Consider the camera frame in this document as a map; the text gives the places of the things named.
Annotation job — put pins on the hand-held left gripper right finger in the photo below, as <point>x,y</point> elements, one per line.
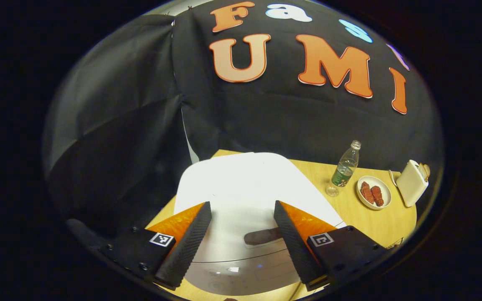
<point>293,248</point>

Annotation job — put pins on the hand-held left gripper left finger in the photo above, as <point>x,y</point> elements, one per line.
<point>186,248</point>

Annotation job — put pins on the white rice cooker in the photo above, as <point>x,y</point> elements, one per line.
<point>241,188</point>

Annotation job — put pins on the red meat piece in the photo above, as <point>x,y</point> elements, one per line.
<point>366,192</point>
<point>377,195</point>

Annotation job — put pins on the clear plastic water bottle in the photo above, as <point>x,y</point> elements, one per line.
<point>345,167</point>

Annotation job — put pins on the white oval plate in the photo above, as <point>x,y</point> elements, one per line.
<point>387,192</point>

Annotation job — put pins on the white toaster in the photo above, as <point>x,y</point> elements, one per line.
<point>408,186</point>

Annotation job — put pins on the toasted bread slice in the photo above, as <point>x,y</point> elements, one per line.
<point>427,171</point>
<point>421,171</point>

